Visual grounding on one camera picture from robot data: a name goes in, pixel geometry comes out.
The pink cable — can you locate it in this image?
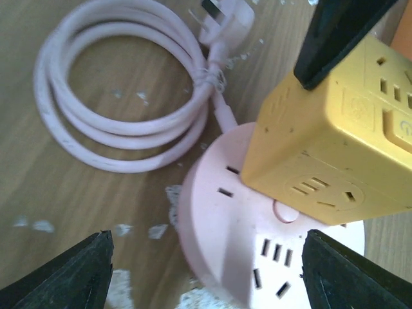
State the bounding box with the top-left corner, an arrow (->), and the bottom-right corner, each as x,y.
33,0 -> 255,174

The pink round socket base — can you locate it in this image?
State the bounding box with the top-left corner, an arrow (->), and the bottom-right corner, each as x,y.
177,123 -> 365,308

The yellow cube socket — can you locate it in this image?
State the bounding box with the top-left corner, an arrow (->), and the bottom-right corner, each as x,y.
241,35 -> 411,225

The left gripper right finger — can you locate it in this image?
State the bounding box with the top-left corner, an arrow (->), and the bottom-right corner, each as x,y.
302,229 -> 411,309

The orange power strip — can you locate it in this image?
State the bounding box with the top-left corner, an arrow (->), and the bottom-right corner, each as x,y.
391,8 -> 411,60

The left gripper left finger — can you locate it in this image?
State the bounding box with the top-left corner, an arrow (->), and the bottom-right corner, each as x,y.
1,230 -> 114,308

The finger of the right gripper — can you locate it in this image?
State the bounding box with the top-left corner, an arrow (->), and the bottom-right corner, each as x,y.
294,0 -> 396,90

